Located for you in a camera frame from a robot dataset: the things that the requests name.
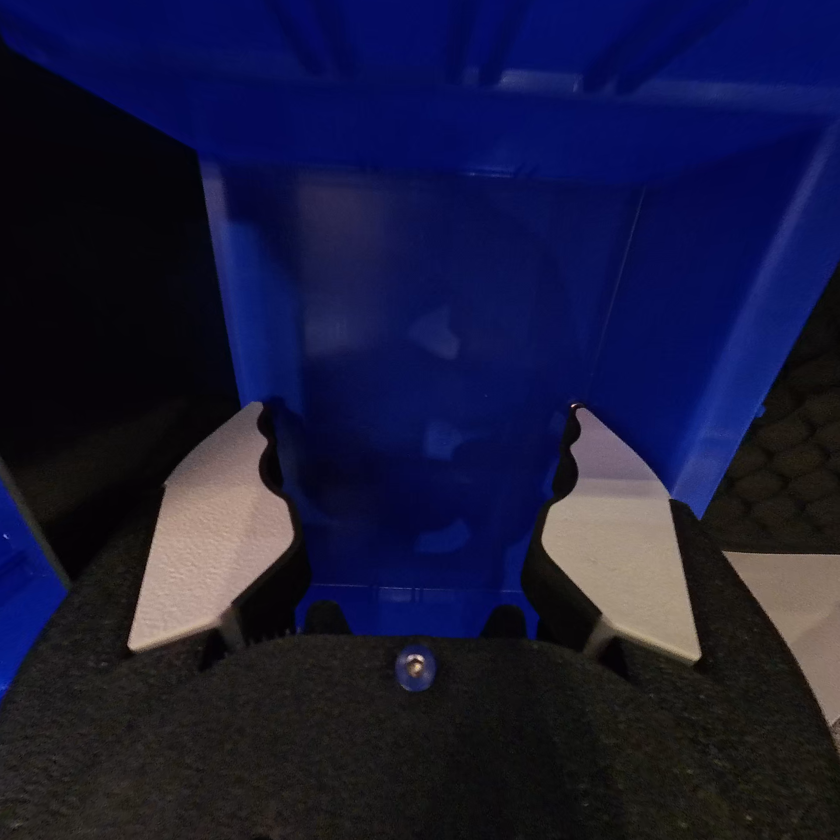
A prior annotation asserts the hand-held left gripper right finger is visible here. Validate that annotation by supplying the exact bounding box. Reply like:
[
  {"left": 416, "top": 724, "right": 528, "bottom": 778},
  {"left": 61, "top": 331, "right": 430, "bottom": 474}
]
[{"left": 521, "top": 402, "right": 703, "bottom": 664}]

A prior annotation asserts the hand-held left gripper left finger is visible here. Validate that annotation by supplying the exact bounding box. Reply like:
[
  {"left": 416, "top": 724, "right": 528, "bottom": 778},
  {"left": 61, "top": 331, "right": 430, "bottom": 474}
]
[{"left": 128, "top": 402, "right": 309, "bottom": 657}]

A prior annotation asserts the blue plastic bin with divider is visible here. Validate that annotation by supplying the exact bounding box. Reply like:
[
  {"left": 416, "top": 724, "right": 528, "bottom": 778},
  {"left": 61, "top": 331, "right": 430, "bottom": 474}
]
[{"left": 0, "top": 0, "right": 840, "bottom": 697}]

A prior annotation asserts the black textured pad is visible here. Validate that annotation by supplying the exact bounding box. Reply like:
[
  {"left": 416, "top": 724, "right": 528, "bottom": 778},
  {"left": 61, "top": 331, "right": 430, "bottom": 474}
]
[{"left": 705, "top": 262, "right": 840, "bottom": 555}]

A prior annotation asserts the black bin divider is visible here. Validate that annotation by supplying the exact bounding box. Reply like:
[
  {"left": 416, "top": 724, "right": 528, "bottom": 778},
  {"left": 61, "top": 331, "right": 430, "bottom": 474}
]
[{"left": 0, "top": 39, "right": 240, "bottom": 578}]

